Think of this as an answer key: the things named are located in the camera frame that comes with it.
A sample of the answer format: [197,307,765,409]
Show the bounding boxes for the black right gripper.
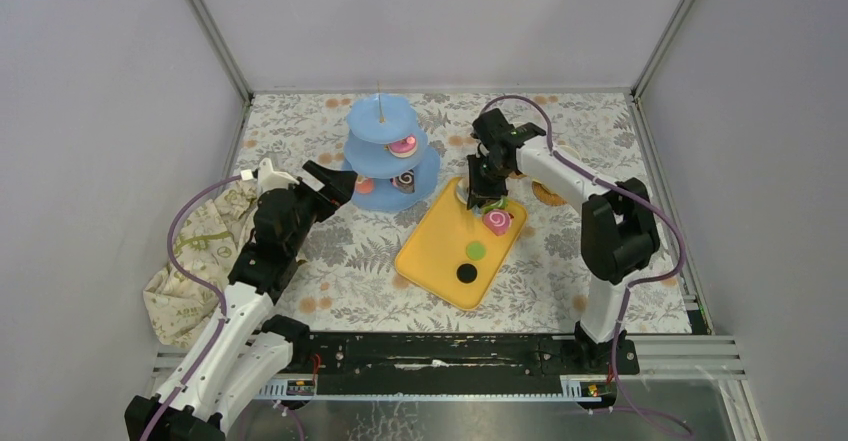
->
[467,153,512,211]

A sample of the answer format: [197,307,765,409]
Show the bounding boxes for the red sugared pastry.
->
[355,175,375,195]

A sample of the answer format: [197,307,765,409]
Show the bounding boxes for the green swirl roll cake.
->
[479,197,509,215]

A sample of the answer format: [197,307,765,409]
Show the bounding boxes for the blue three-tier cake stand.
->
[343,92,440,213]

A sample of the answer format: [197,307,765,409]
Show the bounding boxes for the pink swirl roll cake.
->
[482,209,513,236]

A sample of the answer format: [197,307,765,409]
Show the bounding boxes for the chocolate swirl roll cake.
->
[390,169,416,194]

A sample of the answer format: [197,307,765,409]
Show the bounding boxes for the pink sprinkled donut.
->
[385,135,418,159]

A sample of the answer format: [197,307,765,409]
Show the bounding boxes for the yellow serving tray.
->
[395,177,528,310]

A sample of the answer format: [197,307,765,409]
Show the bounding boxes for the white glazed donut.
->
[455,179,469,205]

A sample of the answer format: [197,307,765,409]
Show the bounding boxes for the green ceramic mug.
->
[560,146,581,161]

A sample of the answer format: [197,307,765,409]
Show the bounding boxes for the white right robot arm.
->
[464,108,660,373]

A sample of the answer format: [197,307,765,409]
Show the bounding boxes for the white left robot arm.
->
[124,159,357,440]

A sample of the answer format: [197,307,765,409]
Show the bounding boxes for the green macaron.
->
[465,241,486,261]

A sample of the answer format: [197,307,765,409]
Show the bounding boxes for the black sandwich cookie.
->
[456,263,478,284]

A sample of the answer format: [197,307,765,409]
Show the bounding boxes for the beige printed cloth bag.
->
[142,181,258,348]

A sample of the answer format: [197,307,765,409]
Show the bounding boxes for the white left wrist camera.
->
[255,157,299,195]

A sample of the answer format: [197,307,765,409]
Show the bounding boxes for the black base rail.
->
[286,332,640,396]

